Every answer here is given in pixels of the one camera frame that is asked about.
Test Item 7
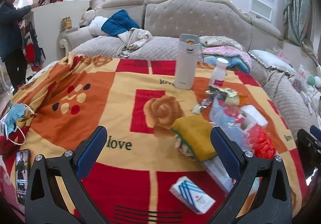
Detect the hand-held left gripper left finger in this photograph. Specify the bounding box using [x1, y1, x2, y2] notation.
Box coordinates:
[25, 126, 108, 224]

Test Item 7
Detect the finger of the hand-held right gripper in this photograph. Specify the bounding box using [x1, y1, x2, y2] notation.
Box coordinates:
[297, 129, 321, 172]
[310, 125, 321, 139]

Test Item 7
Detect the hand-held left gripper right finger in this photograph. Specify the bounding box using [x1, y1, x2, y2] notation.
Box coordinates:
[210, 126, 294, 224]

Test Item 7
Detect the long white paper box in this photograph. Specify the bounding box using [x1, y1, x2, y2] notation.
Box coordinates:
[201, 157, 236, 193]

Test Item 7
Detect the clear printed plastic wrapper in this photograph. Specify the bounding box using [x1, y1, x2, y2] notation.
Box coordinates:
[209, 100, 249, 144]

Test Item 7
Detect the yellow sponge cloth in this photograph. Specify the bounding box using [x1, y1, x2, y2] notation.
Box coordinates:
[171, 115, 218, 163]

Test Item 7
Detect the red plastic bag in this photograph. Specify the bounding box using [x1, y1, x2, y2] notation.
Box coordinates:
[247, 124, 276, 160]

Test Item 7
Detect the white foam block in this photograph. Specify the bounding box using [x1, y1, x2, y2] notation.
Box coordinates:
[238, 105, 268, 132]

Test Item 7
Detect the small silver candy wrapper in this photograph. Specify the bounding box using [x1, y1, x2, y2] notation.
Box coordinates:
[192, 98, 214, 115]

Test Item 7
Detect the white box with blue stripes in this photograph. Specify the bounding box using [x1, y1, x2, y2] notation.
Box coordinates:
[169, 176, 216, 215]

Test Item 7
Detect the orange clear wrapper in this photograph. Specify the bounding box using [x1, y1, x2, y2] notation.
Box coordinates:
[235, 93, 250, 107]

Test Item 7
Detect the pale yellow snack packet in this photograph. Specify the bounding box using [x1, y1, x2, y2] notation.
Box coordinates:
[206, 85, 239, 105]

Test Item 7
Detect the printed orange red blanket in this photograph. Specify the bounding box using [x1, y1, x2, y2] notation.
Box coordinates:
[0, 52, 311, 224]

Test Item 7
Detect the black smartphone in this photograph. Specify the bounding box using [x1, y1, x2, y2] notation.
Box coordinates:
[15, 149, 32, 206]

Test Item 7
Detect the white medicine bottle pink label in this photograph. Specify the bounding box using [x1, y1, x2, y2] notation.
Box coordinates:
[209, 58, 228, 87]

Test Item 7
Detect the white satin pillow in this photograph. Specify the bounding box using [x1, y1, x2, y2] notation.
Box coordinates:
[248, 49, 297, 77]

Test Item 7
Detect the blue face mask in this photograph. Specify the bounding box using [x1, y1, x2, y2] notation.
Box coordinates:
[4, 103, 36, 144]

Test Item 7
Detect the blue fleece blanket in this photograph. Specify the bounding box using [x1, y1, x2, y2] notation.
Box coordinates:
[203, 55, 251, 73]

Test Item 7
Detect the white thermos bottle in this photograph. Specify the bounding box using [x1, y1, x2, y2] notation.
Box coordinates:
[175, 34, 200, 90]

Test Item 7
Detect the pink floral blanket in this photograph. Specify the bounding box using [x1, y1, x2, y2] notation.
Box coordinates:
[203, 45, 253, 64]

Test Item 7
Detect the patterned beige cushion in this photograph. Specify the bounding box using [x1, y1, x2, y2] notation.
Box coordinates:
[199, 35, 247, 52]

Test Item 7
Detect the beige crumpled garment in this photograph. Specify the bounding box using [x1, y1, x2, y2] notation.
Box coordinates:
[118, 27, 153, 58]

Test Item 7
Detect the white cloth bundle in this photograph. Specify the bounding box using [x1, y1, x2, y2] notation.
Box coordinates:
[88, 16, 109, 37]

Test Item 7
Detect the blue patterned curtain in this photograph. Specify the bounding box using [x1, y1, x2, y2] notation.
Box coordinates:
[282, 0, 317, 47]

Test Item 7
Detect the yellow snack jar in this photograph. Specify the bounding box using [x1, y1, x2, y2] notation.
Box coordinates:
[61, 16, 73, 31]

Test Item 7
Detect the blue puffer jacket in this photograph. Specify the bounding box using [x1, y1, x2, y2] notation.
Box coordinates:
[101, 9, 141, 38]

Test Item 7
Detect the white partition counter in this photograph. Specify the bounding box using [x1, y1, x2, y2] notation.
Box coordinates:
[31, 0, 97, 64]

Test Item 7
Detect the beige tufted sofa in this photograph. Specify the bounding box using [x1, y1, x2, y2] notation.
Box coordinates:
[57, 0, 321, 144]

